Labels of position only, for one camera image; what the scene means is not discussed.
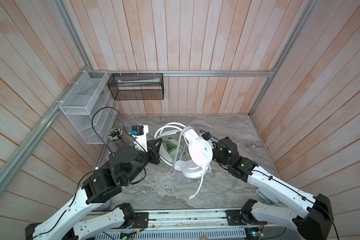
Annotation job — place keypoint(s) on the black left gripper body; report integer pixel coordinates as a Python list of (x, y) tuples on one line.
[(152, 152)]

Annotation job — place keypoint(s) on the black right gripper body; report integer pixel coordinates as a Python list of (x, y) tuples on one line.
[(217, 157)]

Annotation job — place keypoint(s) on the mint green headphones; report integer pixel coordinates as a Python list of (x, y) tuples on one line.
[(167, 150)]

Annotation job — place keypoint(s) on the white headphones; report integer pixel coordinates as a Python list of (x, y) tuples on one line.
[(193, 154)]

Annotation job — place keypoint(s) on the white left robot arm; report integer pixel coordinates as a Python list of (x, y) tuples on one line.
[(68, 223)]

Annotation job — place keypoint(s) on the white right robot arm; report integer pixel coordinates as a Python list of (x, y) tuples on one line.
[(310, 216)]

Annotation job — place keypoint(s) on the clear cup of pencils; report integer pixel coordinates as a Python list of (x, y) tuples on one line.
[(115, 134)]

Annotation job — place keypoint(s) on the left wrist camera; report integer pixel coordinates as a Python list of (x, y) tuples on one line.
[(139, 134)]

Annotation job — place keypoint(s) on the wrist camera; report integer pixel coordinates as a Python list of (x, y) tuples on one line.
[(139, 134), (206, 136)]

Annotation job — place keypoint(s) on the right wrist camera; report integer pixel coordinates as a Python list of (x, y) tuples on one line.
[(206, 136)]

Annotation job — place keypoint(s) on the black wire mesh basket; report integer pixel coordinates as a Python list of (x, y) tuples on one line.
[(136, 86)]

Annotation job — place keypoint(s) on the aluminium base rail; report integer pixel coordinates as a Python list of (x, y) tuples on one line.
[(194, 224)]

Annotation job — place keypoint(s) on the white wire mesh shelf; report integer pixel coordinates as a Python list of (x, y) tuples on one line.
[(88, 107)]

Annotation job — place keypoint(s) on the aluminium wall rail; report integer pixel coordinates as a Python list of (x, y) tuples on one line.
[(255, 73), (14, 164)]

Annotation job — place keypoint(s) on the aluminium left wall rail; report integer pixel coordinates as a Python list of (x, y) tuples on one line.
[(14, 164)]

